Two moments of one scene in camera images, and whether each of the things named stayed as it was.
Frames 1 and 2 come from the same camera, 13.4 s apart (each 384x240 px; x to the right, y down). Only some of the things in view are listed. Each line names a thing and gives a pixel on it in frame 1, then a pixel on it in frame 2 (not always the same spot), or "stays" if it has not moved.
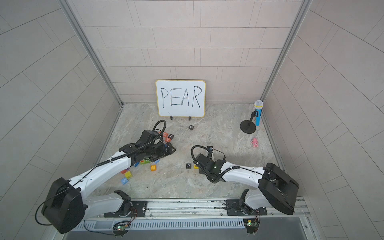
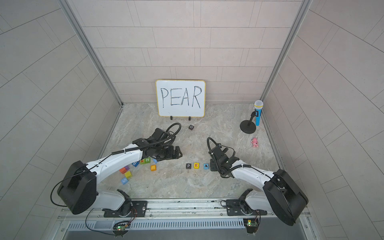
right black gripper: [201, 171] to [212, 161]
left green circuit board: [121, 228] stays
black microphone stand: [248, 126] stays
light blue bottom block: [124, 181] stays
